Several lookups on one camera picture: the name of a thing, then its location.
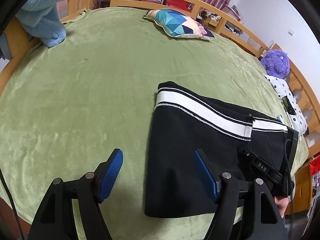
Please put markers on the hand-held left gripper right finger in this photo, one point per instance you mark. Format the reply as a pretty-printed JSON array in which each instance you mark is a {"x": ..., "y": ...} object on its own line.
[{"x": 206, "y": 176}]

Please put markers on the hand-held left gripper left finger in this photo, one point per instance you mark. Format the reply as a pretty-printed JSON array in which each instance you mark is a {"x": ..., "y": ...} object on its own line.
[{"x": 110, "y": 177}]

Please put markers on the black pants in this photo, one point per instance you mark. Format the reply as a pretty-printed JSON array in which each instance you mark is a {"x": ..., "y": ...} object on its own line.
[{"x": 187, "y": 142}]

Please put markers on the person's right hand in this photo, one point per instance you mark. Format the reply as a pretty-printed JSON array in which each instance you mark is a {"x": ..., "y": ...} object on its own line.
[{"x": 282, "y": 206}]

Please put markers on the wooden nightstand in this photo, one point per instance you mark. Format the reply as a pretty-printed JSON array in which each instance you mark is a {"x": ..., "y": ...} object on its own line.
[{"x": 300, "y": 190}]

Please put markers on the small light blue round object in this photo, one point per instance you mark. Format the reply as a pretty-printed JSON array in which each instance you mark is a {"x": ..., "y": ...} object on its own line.
[{"x": 280, "y": 118}]

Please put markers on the red patterned bag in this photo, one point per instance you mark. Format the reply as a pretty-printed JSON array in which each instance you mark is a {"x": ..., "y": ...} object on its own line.
[{"x": 315, "y": 171}]

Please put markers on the white floral pillow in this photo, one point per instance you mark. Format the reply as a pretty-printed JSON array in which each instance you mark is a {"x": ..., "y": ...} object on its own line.
[{"x": 298, "y": 115}]

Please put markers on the dark green patterned pouch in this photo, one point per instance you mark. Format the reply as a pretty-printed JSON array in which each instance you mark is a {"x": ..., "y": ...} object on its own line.
[{"x": 288, "y": 106}]

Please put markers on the green fleece blanket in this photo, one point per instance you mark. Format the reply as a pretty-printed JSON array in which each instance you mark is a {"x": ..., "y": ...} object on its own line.
[{"x": 75, "y": 92}]

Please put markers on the purple plush toy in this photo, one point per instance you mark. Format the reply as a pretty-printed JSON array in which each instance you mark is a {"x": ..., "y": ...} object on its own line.
[{"x": 275, "y": 62}]

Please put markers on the cardboard box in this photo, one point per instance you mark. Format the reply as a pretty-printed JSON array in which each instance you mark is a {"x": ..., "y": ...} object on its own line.
[{"x": 212, "y": 21}]

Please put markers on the geometric patterned pillow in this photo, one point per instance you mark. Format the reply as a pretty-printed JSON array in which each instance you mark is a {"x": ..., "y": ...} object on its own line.
[{"x": 175, "y": 22}]

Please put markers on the grey-blue plush cloth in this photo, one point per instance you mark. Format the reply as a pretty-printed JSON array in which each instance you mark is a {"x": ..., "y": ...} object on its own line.
[{"x": 5, "y": 47}]

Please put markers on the light blue plush robe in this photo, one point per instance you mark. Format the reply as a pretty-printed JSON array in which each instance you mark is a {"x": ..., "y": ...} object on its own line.
[{"x": 45, "y": 17}]

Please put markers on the wooden bed frame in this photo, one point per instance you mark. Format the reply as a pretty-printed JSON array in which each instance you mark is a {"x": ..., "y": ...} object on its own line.
[{"x": 250, "y": 33}]

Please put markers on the small white wall switch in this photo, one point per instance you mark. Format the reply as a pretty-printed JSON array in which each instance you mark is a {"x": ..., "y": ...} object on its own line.
[{"x": 290, "y": 32}]

